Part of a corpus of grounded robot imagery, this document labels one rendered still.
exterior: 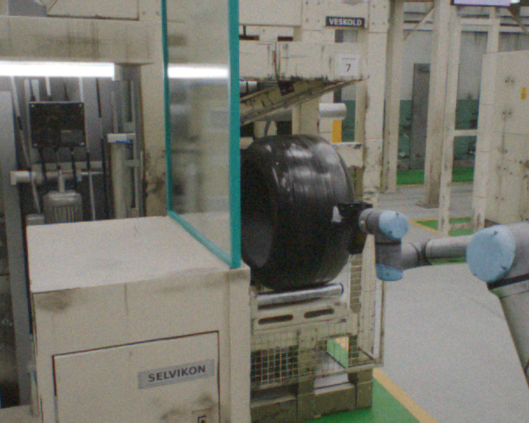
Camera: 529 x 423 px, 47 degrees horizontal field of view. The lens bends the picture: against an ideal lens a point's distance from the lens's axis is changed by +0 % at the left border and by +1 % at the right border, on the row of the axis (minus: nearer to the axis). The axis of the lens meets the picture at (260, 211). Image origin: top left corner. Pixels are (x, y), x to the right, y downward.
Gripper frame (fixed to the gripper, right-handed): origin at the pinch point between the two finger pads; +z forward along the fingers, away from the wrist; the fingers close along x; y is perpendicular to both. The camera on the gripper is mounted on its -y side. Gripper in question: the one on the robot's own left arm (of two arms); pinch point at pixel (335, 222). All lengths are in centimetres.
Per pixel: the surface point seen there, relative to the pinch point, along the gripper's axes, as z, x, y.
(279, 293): 16.8, 13.9, -25.2
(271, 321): 19.0, 16.4, -35.0
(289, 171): 6.6, 12.7, 17.0
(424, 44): 843, -657, 226
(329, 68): 41, -21, 55
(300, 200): 2.2, 11.3, 7.7
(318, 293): 16.3, -1.0, -26.6
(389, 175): 638, -436, -17
